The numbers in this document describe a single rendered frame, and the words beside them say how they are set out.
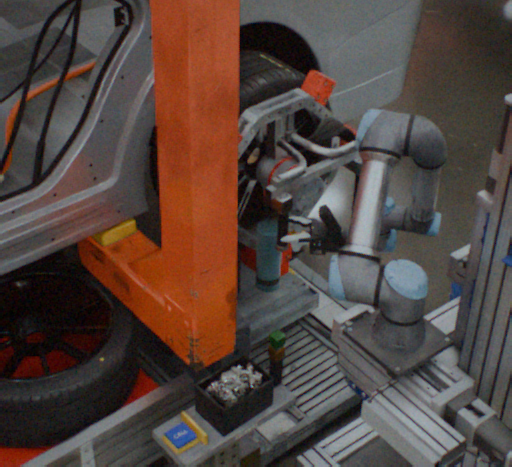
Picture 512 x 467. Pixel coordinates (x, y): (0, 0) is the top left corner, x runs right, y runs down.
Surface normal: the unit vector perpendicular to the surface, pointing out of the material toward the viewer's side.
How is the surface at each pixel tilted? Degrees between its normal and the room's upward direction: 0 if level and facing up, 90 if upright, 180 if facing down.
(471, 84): 0
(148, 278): 90
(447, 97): 0
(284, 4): 90
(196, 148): 90
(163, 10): 90
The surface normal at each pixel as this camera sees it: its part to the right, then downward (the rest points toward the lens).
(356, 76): 0.64, 0.47
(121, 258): 0.02, -0.80
